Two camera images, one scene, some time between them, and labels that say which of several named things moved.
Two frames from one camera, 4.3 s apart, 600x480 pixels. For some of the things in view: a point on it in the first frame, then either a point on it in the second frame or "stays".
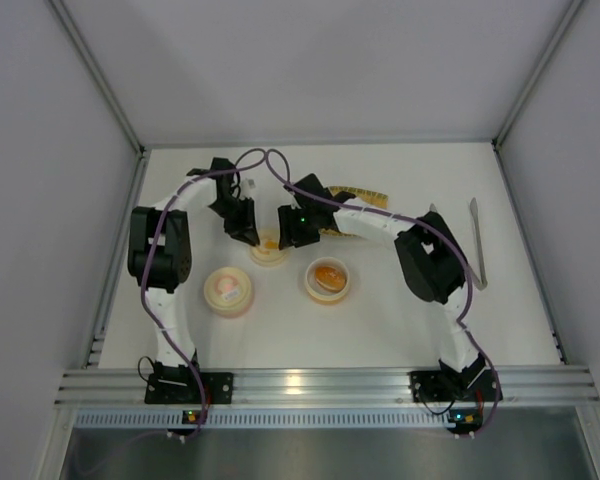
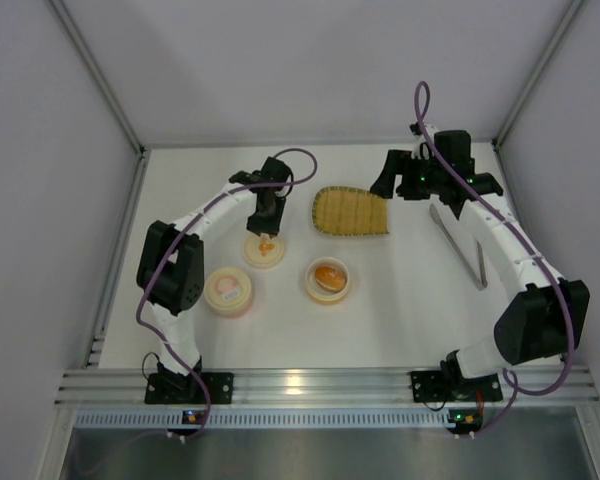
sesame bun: x=330 y=277 stays
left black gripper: x=241 y=220 → x=265 y=223
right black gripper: x=290 y=226 → x=397 y=172
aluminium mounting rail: x=550 y=387 stays
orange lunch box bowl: x=327 y=279 stays
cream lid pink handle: x=227 y=288 stays
